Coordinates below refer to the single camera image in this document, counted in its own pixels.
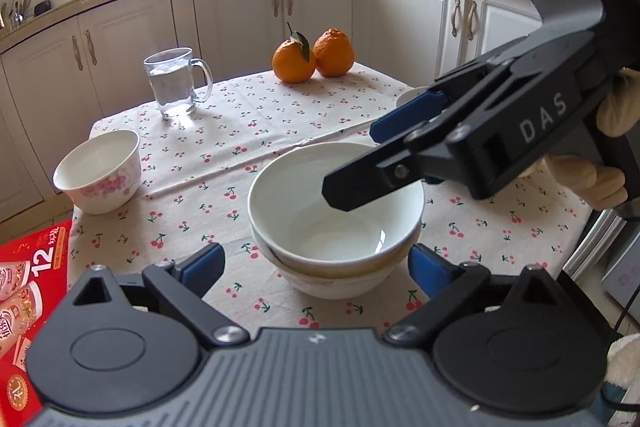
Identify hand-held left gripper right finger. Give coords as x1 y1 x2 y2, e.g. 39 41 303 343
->
384 243 563 350

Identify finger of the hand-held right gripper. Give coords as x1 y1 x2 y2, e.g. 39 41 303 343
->
322 141 427 212
370 89 452 144

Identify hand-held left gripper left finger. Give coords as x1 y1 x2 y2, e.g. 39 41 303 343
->
67 242 250 351

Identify white bowl with pink flowers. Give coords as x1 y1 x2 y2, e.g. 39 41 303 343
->
247 142 426 279
251 222 422 300
53 129 142 215

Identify person's right hand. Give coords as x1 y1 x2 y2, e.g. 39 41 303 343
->
520 68 640 211

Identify bumpy orange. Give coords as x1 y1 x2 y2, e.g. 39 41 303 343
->
312 28 356 78

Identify cherry print tablecloth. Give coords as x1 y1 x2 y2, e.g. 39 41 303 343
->
67 62 601 333

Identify orange with green leaf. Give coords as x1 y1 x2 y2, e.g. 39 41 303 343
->
272 23 317 84

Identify red printed carton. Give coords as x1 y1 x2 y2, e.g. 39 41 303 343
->
0 219 73 415

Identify clear glass mug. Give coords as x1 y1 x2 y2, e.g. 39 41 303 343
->
143 47 214 120

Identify grey appliance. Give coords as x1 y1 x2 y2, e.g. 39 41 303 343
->
562 207 640 325

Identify white kitchen cabinets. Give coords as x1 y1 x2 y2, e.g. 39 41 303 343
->
0 0 551 228

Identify person's fluffy clothing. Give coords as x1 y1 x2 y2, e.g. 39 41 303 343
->
602 337 640 427

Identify utensil holder with utensils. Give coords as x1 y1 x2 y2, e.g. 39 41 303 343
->
0 0 33 28

